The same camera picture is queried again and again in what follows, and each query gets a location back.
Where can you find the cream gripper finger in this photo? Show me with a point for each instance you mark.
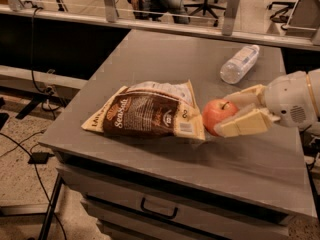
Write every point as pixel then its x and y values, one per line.
pixel 252 96
pixel 249 120

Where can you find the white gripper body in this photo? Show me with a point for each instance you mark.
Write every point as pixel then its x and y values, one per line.
pixel 287 99

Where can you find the red apple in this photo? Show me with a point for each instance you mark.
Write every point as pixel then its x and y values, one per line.
pixel 215 111

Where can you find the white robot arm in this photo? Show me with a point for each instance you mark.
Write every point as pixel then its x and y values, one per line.
pixel 315 99

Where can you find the brown sea salt chip bag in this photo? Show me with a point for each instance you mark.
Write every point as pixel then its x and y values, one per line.
pixel 150 109

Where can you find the clear plastic water bottle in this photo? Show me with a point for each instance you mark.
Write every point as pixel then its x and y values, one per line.
pixel 233 71

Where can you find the seated person legs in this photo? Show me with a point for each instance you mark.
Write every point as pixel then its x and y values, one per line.
pixel 151 9

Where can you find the grey drawer cabinet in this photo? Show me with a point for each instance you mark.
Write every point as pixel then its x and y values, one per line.
pixel 115 203

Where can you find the black power adapter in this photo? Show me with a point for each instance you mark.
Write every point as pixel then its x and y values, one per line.
pixel 39 158

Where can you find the black drawer handle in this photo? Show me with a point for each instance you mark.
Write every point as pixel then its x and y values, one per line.
pixel 158 210

